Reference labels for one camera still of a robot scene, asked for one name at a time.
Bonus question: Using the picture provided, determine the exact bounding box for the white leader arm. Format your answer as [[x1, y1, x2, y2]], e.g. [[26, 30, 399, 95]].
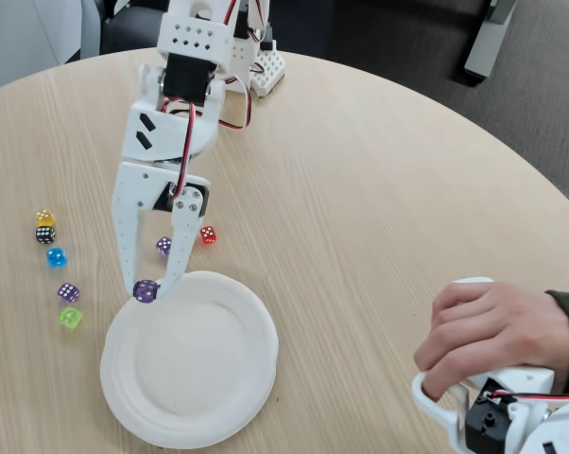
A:
[[410, 276, 569, 454]]

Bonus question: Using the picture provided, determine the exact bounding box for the white paper plate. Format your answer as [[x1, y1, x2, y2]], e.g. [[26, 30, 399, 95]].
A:
[[99, 270, 280, 450]]

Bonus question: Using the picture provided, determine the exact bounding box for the person's hand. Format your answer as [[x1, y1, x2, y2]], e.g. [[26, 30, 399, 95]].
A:
[[412, 281, 569, 403]]

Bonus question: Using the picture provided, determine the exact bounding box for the lime green translucent die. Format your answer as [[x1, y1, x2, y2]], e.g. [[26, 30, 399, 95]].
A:
[[59, 306, 83, 330]]

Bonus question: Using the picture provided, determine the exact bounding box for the dark grey chair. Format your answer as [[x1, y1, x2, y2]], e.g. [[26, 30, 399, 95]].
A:
[[99, 0, 172, 56]]

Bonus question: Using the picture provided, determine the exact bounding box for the grey desk leg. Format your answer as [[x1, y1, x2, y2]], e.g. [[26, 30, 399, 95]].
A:
[[463, 0, 517, 81]]

